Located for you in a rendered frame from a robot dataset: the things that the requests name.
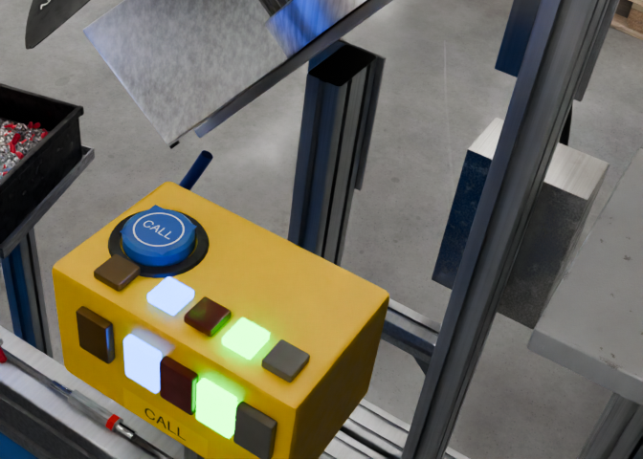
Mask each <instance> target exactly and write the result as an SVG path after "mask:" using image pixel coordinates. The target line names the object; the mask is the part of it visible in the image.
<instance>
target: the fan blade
mask: <svg viewBox="0 0 643 459"><path fill-rule="evenodd" d="M42 1H43V0H33V1H32V4H31V7H30V11H29V15H28V19H27V25H26V34H25V46H26V49H27V50H29V49H32V48H34V47H35V46H36V45H38V44H39V43H40V42H41V41H43V40H44V39H45V38H46V37H48V36H49V35H50V34H51V33H53V32H54V31H55V30H56V29H58V28H59V27H60V26H61V25H62V24H64V23H65V22H66V21H67V20H68V19H69V18H71V17H72V16H73V15H74V14H75V13H76V12H78V11H79V10H80V9H81V8H82V7H84V6H85V5H86V4H87V3H88V2H89V1H90V0H54V2H53V3H51V4H50V5H49V6H48V7H47V8H46V9H45V10H43V11H42V12H41V13H40V14H39V15H37V12H38V5H39V4H40V3H41V2H42Z"/></svg>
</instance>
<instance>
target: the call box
mask: <svg viewBox="0 0 643 459"><path fill-rule="evenodd" d="M155 205H156V206H158V207H160V208H165V209H170V210H174V211H177V212H179V213H181V214H183V215H185V216H186V217H187V218H188V219H189V220H190V221H191V223H192V224H193V225H195V226H197V227H196V228H195V246H194V249H193V252H192V253H191V255H190V256H189V257H188V258H187V259H185V260H184V261H182V262H180V263H178V264H174V265H171V266H165V267H150V266H145V265H142V264H139V263H136V262H134V261H133V260H131V259H130V258H129V257H128V256H127V255H126V254H125V252H124V250H123V247H122V233H121V232H120V231H121V230H122V228H123V226H124V224H125V223H126V222H127V220H129V219H130V218H131V217H132V216H134V215H135V214H137V213H140V212H142V211H145V210H148V209H150V208H152V207H153V206H155ZM114 254H118V255H119V256H121V257H123V258H125V259H126V260H128V261H130V262H132V263H134V264H135V265H137V266H139V267H140V269H141V273H140V275H139V276H137V277H136V278H135V279H134V280H133V281H131V282H130V283H129V284H128V285H126V286H125V287H124V288H123V289H122V290H120V291H119V292H117V291H116V290H114V289H112V288H110V287H109V286H107V285H105V284H103V283H102V282H100V281H98V280H97V279H96V278H95V277H94V270H95V269H96V268H97V267H99V266H100V265H101V264H103V263H104V262H105V261H106V260H108V259H109V258H110V257H112V256H113V255H114ZM52 274H53V281H54V288H55V302H56V309H57V316H58V324H59V331H60V338H61V345H62V353H63V359H64V366H65V368H66V369H67V371H68V372H70V373H71V374H73V375H74V376H76V377H77V378H79V379H81V380H82V381H84V382H85V383H87V384H89V385H91V386H92V387H94V388H95V389H97V390H98V391H99V392H101V393H102V394H104V395H105V396H107V397H108V398H110V399H112V400H113V401H115V402H116V403H118V404H120V405H122V406H123V407H125V408H126V409H128V410H129V411H131V412H132V413H134V414H136V415H137V416H139V417H140V418H142V419H143V420H145V421H147V422H148V423H150V424H151V425H153V426H155V427H157V428H158V429H160V430H161V431H162V432H163V433H165V434H167V435H168V436H170V437H171V438H173V439H174V440H176V441H178V442H179V443H181V444H182V445H184V446H185V447H187V448H189V449H191V450H192V451H194V452H195V453H197V454H199V455H200V456H202V457H203V458H205V459H260V458H258V457H257V456H255V455H253V454H252V453H250V452H249V451H247V450H246V449H244V448H243V447H241V446H239V445H238V444H236V443H235V442H234V441H233V435H232V436H231V438H226V437H225V436H223V435H222V434H220V433H218V432H217V431H215V430H213V429H212V428H210V427H209V426H206V425H205V424H203V423H202V422H200V421H198V420H197V419H196V412H195V413H194V414H193V415H189V414H187V413H186V412H185V411H183V410H182V409H180V408H178V407H177V406H175V405H174V404H171V403H170V402H168V401H166V400H165V399H163V398H162V397H161V396H160V390H159V391H158V392H157V393H154V392H152V391H150V390H149V389H147V388H146V387H144V386H142V385H141V384H139V383H137V382H135V381H134V380H132V379H130V378H129V377H127V376H126V375H125V365H124V350H123V340H124V339H125V338H126V337H127V336H128V335H133V336H134V337H136V338H138V339H140V340H142V341H143V342H145V343H147V344H148V345H150V346H152V347H153V348H155V349H157V350H158V351H160V352H161V353H162V358H163V357H164V356H168V357H170V358H172V359H173V360H175V361H177V362H179V363H181V364H182V365H184V366H185V367H186V368H188V369H190V370H192V371H193V372H195V373H197V374H198V376H199V381H198V382H200V381H201V380H202V379H203V378H204V379H207V380H208V381H210V382H212V383H214V384H216V385H217V386H219V387H221V388H222V389H224V390H226V391H227V392H229V393H231V394H232V395H234V396H235V397H236V398H237V405H236V406H238V405H239V404H240V402H245V403H246V404H249V405H250V406H252V407H254V408H256V409H257V410H259V411H261V412H262V413H264V414H266V415H267V416H269V417H271V418H272V419H274V420H276V421H277V432H276V439H275V446H274V454H273V457H272V458H271V459H319V457H320V456H321V455H322V453H323V451H324V450H325V449H326V447H327V446H328V445H329V443H330V442H331V441H332V439H333V438H334V437H335V435H336V434H337V433H338V431H339V430H340V428H341V427H342V426H343V424H344V423H345V421H346V420H347V419H348V417H349V416H350V415H351V413H352V412H353V411H354V409H355V408H356V406H357V405H358V404H359V402H360V401H361V400H362V398H363V397H364V396H365V394H366V393H367V391H368V387H369V383H370V379H371V375H372V371H373V366H374V362H375V359H376V355H377V351H378V346H379V342H380V338H381V335H382V331H383V327H384V322H385V318H386V314H387V310H388V304H389V293H388V292H387V291H386V290H384V289H382V288H380V287H378V286H376V285H374V284H372V283H370V282H368V281H367V280H365V279H363V278H361V277H359V276H358V275H356V274H354V273H351V272H349V271H347V270H345V269H343V268H341V267H339V266H337V265H335V264H333V263H331V262H329V261H327V260H325V259H323V258H321V257H319V256H317V255H315V254H314V253H312V252H310V251H307V250H305V249H303V248H301V247H300V246H298V245H296V244H294V243H292V242H290V241H288V240H286V239H284V238H282V237H280V236H278V235H276V234H274V233H272V232H270V231H268V230H266V229H264V228H262V227H260V226H258V225H256V224H254V223H252V222H250V221H248V220H246V219H244V218H242V217H240V216H238V215H236V214H234V213H232V212H231V211H229V210H227V209H225V208H222V207H220V206H219V205H217V204H215V203H213V202H211V201H209V200H207V199H205V198H203V197H201V196H199V195H197V194H195V193H193V192H191V191H189V190H187V189H185V188H183V187H181V186H178V185H176V184H174V183H173V182H165V183H163V184H161V185H160V186H158V187H157V188H156V189H154V190H153V191H152V192H150V193H149V194H148V195H146V196H145V197H144V198H143V199H142V200H140V201H139V202H138V203H136V204H135V205H134V206H132V207H131V208H129V209H128V210H127V211H125V212H124V213H123V214H121V215H120V216H119V217H117V218H116V219H114V220H113V221H112V222H110V223H109V224H108V225H106V226H105V227H104V228H102V229H101V230H99V231H98V232H97V233H95V234H94V235H93V236H91V237H90V238H88V239H87V240H86V241H84V242H83V243H82V244H80V245H79V246H78V247H76V248H75V249H74V250H72V251H71V252H69V253H68V254H67V255H65V256H64V257H62V258H61V259H60V260H58V261H57V262H56V263H55V265H54V266H53V269H52ZM169 276H170V277H171V278H173V279H175V280H177V281H179V282H180V283H182V284H184V285H186V286H188V287H189V288H191V289H192V290H193V291H194V297H193V299H192V300H191V301H190V302H188V303H187V304H186V305H185V306H184V307H183V308H182V309H181V310H180V311H179V312H178V313H177V314H175V315H174V316H172V315H170V314H169V313H167V312H165V311H163V310H162V309H160V308H158V307H156V306H155V305H153V304H151V303H149V302H148V301H147V295H148V293H150V292H151V291H152V290H153V289H154V288H155V287H157V286H158V285H159V284H160V283H161V282H162V281H163V280H165V279H166V278H167V277H169ZM203 297H207V298H209V299H211V300H213V301H214V302H216V303H218V304H220V305H222V306H223V307H225V308H227V309H229V310H230V311H231V312H232V315H231V318H230V319H229V320H228V321H227V322H226V323H225V324H224V325H223V326H222V327H221V328H220V329H219V330H218V331H217V332H216V333H215V334H214V335H213V336H212V337H208V336H207V335H205V334H203V333H201V332H200V331H198V330H196V329H194V328H193V327H191V326H189V325H187V324H186V323H185V322H184V316H185V314H186V313H187V312H188V311H189V310H190V309H191V308H192V307H193V306H194V305H195V304H197V303H198V302H199V301H200V300H201V299H202V298H203ZM81 306H84V307H86V308H88V309H89V310H91V311H93V312H94V313H96V314H98V315H99V316H101V317H103V318H105V319H107V320H108V321H110V322H111V323H112V324H113V334H114V347H115V359H114V360H113V361H112V362H111V363H109V364H107V363H106V362H104V361H102V360H100V359H99V358H97V357H95V356H94V355H92V354H90V353H89V352H87V351H86V350H84V349H82V348H81V347H80V346H79V339H78V323H77V314H76V311H77V309H78V308H80V307H81ZM243 317H244V318H246V319H248V320H249V321H250V322H252V323H254V324H256V325H257V326H259V327H261V328H263V329H265V330H266V331H268V332H269V333H270V337H269V340H268V341H267V342H266V343H265V344H264V345H263V346H262V347H261V348H260V349H259V350H258V351H257V353H256V354H255V355H254V356H253V357H252V358H251V359H250V360H248V359H246V358H245V357H243V356H241V355H239V354H238V353H236V352H234V351H233V350H232V349H230V348H228V347H226V346H225V345H223V344H222V338H223V336H224V335H225V334H226V333H227V332H228V331H229V330H230V329H231V328H232V327H233V326H234V325H235V324H236V323H237V322H238V321H239V320H240V319H241V318H243ZM281 339H283V340H285V341H287V342H289V343H291V344H292V345H294V346H296V347H298V348H299V349H300V350H302V351H304V352H306V353H308V354H309V355H310V358H309V362H308V363H307V364H306V365H305V366H304V367H303V369H302V370H301V371H300V372H299V374H298V375H297V376H296V377H295V378H294V379H293V381H292V382H287V381H285V380H284V379H282V378H280V377H278V376H277V375H275V374H273V373H271V372H270V371H268V370H266V369H264V368H263V367H262V366H261V363H262V360H263V359H264V357H265V356H266V355H267V354H268V353H269V352H270V351H271V350H272V349H273V348H274V346H275V345H276V344H277V343H278V342H279V341H280V340H281Z"/></svg>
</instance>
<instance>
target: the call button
mask: <svg viewBox="0 0 643 459"><path fill-rule="evenodd" d="M196 227H197V226H195V225H193V224H192V223H191V221H190V220H189V219H188V218H187V217H186V216H185V215H183V214H181V213H179V212H177V211H174V210H170V209H165V208H160V207H158V206H156V205H155V206H153V207H152V208H150V209H148V210H145V211H142V212H140V213H137V214H135V215H134V216H132V217H131V218H130V219H129V220H127V222H126V223H125V224H124V226H123V228H122V230H121V231H120V232H121V233H122V247H123V250H124V252H125V254H126V255H127V256H128V257H129V258H130V259H131V260H133V261H134V262H136V263H139V264H142V265H145V266H150V267H165V266H171V265H174V264H178V263H180V262H182V261H184V260H185V259H187V258H188V257H189V256H190V255H191V253H192V252H193V249H194V246H195V228H196Z"/></svg>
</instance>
